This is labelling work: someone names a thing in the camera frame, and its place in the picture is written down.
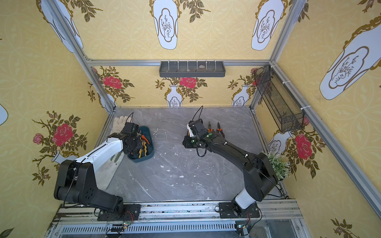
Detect orange black combination pliers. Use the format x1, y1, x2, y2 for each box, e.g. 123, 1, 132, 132
207, 122, 213, 133

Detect orange black reversed pliers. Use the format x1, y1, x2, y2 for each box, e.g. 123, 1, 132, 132
140, 134, 151, 146

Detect orange black long-nose pliers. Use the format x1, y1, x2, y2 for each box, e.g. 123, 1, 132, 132
216, 122, 225, 138

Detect teal plastic storage box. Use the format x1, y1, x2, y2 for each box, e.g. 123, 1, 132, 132
127, 126, 154, 163

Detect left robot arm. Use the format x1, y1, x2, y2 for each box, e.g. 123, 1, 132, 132
54, 133, 142, 215

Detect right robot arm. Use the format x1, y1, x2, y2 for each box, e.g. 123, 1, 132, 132
183, 133, 279, 210

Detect beige work glove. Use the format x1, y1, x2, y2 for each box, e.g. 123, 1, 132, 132
110, 116, 132, 134

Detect white green work glove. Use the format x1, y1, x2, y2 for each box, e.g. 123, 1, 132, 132
95, 152, 124, 190

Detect potted green plant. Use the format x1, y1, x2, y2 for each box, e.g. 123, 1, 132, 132
267, 151, 291, 181

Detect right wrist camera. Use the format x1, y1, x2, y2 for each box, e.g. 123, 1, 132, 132
187, 119, 208, 137

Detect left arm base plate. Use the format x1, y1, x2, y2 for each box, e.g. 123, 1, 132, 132
97, 204, 141, 222

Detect grey wall shelf tray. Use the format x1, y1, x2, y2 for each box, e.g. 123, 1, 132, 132
159, 60, 226, 78

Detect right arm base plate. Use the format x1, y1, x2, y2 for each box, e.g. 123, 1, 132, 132
218, 202, 260, 219

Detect black wire mesh basket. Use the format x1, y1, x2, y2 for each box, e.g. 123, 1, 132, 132
253, 65, 305, 132

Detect aluminium front rail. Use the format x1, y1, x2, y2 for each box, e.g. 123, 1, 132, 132
46, 199, 310, 238

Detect aluminium corner frame post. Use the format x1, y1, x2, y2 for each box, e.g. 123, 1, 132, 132
269, 0, 307, 62

